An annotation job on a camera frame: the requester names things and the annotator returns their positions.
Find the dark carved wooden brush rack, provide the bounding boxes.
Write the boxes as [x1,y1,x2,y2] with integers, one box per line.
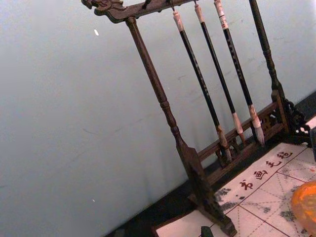
[80,0,312,237]

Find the calligraphy brush with dark tip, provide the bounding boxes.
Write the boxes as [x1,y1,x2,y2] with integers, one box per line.
[172,10,233,167]

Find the calligraphy brush with brown tip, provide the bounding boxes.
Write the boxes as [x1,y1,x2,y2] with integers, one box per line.
[193,1,247,147]

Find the calligraphy brush with white tip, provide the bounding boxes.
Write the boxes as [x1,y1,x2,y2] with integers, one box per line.
[213,0,266,147]

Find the white felt mat red grid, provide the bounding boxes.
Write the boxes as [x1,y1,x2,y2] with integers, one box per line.
[150,142,316,237]

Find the black inkstone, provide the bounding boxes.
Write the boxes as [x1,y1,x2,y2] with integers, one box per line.
[309,128,316,163]

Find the orange dish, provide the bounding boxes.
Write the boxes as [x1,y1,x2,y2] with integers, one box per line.
[290,181,316,236]

